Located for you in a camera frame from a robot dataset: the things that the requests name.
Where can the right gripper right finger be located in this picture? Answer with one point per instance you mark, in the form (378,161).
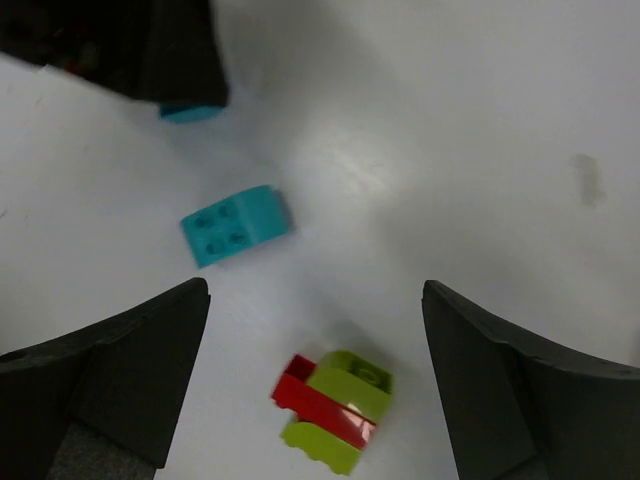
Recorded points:
(520,406)

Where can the small teal lego brick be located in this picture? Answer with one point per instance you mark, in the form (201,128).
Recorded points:
(185,114)

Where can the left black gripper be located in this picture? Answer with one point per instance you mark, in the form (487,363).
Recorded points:
(102,42)

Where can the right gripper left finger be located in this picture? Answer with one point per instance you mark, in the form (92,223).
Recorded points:
(103,402)

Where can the curved teal lego brick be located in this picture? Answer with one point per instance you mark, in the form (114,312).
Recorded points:
(237,223)

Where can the green red curved lego stack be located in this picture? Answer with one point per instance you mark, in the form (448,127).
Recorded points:
(336,405)

